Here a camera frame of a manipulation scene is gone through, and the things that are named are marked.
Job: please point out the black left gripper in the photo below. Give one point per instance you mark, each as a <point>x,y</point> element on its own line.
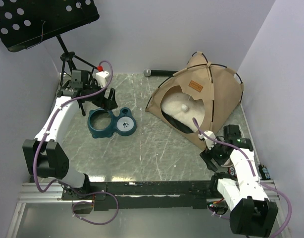
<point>108,104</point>

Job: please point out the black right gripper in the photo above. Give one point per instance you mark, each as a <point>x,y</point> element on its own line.
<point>207,154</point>

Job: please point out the teal double pet bowl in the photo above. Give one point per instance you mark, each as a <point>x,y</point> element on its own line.
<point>124,124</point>

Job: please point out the orange patterned pillow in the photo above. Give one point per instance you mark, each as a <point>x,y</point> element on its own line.
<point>171,105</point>

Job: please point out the tan black pet tent fabric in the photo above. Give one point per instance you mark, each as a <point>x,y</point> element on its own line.
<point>227,91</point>

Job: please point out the steel pet bowl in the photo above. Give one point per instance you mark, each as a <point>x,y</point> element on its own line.
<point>227,164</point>

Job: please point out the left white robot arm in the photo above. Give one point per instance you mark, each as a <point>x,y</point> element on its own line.
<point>44,155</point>

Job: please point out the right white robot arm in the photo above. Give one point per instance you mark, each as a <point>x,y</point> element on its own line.
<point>232,138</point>

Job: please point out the red owl toy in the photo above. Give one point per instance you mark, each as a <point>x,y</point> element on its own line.
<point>232,171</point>

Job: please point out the black grey microphone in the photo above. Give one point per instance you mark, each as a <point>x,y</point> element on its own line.
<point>158,73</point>

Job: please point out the small blue toy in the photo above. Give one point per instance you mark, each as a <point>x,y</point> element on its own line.
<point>264,172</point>

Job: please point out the white pompom toy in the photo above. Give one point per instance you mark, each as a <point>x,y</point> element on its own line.
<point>186,104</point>

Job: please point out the black music stand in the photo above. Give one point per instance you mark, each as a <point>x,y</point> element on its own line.
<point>27,78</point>

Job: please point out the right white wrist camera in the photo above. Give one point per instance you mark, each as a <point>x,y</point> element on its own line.
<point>208,137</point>

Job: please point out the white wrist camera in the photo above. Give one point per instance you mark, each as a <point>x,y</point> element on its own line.
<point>101,76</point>
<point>208,137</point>

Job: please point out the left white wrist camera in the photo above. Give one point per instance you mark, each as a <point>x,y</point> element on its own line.
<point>101,76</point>

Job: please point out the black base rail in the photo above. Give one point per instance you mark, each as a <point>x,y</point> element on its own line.
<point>149,194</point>

